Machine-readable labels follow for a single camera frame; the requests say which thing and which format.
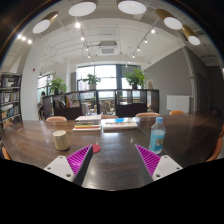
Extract person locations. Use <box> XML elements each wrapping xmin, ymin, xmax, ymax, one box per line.
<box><xmin>38</xmin><ymin>91</ymin><xmax>47</xmax><ymax>116</ymax></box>

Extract green potted plant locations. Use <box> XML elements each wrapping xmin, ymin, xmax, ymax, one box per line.
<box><xmin>48</xmin><ymin>76</ymin><xmax>68</xmax><ymax>96</ymax></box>
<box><xmin>124</xmin><ymin>68</ymin><xmax>148</xmax><ymax>90</ymax></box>
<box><xmin>83</xmin><ymin>73</ymin><xmax>102</xmax><ymax>91</ymax></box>

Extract white ceiling air conditioner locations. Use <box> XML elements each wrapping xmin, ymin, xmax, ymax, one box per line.
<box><xmin>97</xmin><ymin>40</ymin><xmax>120</xmax><ymax>56</ymax></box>

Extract orange chairs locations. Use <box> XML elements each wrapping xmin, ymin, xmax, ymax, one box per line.
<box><xmin>0</xmin><ymin>109</ymin><xmax>224</xmax><ymax>163</ymax></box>

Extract flat round red coaster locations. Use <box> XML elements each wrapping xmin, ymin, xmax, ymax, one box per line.
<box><xmin>92</xmin><ymin>143</ymin><xmax>102</xmax><ymax>155</ymax></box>

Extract small ceiling spotlights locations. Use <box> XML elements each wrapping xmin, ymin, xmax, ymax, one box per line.
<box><xmin>16</xmin><ymin>19</ymin><xmax>158</xmax><ymax>66</ymax></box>

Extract tall dark bookshelf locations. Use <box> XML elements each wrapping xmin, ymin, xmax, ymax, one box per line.
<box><xmin>0</xmin><ymin>71</ymin><xmax>23</xmax><ymax>125</ymax></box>

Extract clear blue-capped water bottle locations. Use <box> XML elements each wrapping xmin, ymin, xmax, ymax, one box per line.
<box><xmin>148</xmin><ymin>116</ymin><xmax>167</xmax><ymax>155</ymax></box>

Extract large blue-covered flat book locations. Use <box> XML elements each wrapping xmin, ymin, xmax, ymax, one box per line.
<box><xmin>101</xmin><ymin>117</ymin><xmax>139</xmax><ymax>131</ymax></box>

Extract white wall panel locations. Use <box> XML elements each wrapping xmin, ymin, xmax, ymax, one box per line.
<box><xmin>166</xmin><ymin>94</ymin><xmax>191</xmax><ymax>114</ymax></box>

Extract round pendant ceiling lights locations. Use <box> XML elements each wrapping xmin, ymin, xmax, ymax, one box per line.
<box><xmin>31</xmin><ymin>0</ymin><xmax>202</xmax><ymax>47</ymax></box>

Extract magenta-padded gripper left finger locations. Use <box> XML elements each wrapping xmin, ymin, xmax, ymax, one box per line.
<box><xmin>43</xmin><ymin>144</ymin><xmax>95</xmax><ymax>187</ymax></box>

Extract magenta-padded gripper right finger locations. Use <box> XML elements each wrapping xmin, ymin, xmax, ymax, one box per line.
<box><xmin>134</xmin><ymin>143</ymin><xmax>184</xmax><ymax>182</ymax></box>

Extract low dark shelf unit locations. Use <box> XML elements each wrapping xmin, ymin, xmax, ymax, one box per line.
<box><xmin>42</xmin><ymin>88</ymin><xmax>160</xmax><ymax>121</ymax></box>

